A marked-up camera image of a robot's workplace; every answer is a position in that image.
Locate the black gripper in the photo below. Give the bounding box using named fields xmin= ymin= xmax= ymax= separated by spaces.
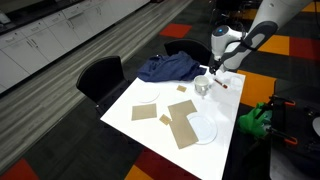
xmin=208 ymin=59 xmax=222 ymax=76

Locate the white mug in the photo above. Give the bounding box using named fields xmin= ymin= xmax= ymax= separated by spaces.
xmin=193 ymin=74 xmax=211 ymax=97

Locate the black chair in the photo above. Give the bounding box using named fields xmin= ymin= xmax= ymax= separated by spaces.
xmin=163 ymin=38 xmax=213 ymax=67
xmin=75 ymin=55 xmax=130 ymax=116

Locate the blue cloth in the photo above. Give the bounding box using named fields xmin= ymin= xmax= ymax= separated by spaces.
xmin=137 ymin=50 xmax=208 ymax=83

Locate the white plate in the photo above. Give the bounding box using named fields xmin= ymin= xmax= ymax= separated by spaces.
xmin=135 ymin=84 xmax=161 ymax=104
xmin=186 ymin=112 xmax=218 ymax=146

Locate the dark background chair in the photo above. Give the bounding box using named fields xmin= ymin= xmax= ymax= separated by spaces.
xmin=209 ymin=0 xmax=258 ymax=28

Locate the long large cardboard piece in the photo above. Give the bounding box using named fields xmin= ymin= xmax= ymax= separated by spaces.
xmin=169 ymin=114 xmax=200 ymax=150

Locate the medium square cardboard piece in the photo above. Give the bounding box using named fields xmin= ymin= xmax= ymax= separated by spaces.
xmin=131 ymin=103 xmax=158 ymax=121

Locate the black robot mounting stand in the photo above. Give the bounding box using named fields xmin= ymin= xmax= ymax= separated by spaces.
xmin=269 ymin=96 xmax=320 ymax=180

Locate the white cabinet row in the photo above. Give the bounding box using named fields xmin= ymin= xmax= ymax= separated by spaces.
xmin=0 ymin=0 xmax=151 ymax=95

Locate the white countertop appliance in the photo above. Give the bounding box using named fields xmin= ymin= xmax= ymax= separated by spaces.
xmin=0 ymin=11 xmax=12 ymax=25

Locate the orange handled clamp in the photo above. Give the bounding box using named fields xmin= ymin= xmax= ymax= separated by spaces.
xmin=268 ymin=128 xmax=299 ymax=146
xmin=266 ymin=94 xmax=297 ymax=108

